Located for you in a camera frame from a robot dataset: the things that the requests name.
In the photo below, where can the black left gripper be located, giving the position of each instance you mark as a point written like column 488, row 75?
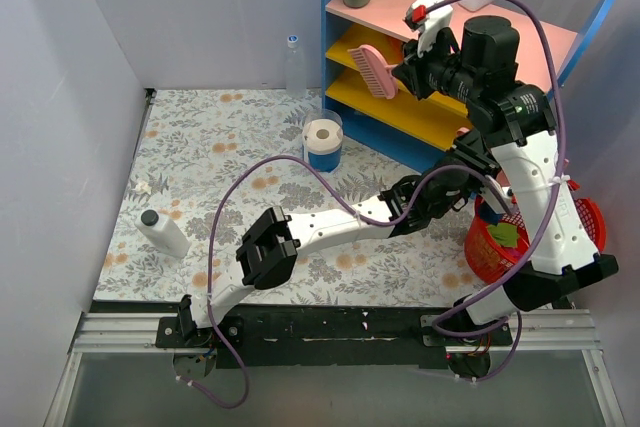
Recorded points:
column 473, row 156

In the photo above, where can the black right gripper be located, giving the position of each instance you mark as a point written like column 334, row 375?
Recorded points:
column 414, row 75

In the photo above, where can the dark blue paper scrap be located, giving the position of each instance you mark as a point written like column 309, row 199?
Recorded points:
column 488, row 215

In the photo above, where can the pink dustpan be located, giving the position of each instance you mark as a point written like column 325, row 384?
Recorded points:
column 497, row 197

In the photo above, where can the pink hand brush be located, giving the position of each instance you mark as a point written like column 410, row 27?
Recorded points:
column 375, row 71

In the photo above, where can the green paper scrap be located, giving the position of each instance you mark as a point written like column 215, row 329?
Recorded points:
column 504, row 234

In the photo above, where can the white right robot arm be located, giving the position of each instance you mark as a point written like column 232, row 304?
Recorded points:
column 516, row 131

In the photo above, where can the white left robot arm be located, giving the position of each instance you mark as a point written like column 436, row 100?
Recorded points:
column 270, row 248

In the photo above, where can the blue yellow pink shelf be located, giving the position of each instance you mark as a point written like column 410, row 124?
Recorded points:
column 407, row 130

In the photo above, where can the red mesh waste basket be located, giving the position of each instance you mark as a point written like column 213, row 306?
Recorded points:
column 489, row 261

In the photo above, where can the white toilet paper roll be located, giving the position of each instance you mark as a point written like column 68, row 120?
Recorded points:
column 322, row 136

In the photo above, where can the clear plastic water bottle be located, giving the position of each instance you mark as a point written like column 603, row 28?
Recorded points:
column 295, row 68

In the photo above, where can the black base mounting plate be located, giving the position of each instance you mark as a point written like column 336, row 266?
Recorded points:
column 280, row 335

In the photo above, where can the white bottle black cap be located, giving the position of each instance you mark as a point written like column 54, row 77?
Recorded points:
column 163, row 233

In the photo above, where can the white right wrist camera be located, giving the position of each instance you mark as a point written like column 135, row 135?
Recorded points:
column 427, row 24

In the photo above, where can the aluminium frame rail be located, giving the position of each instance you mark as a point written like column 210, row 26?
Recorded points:
column 544, row 369

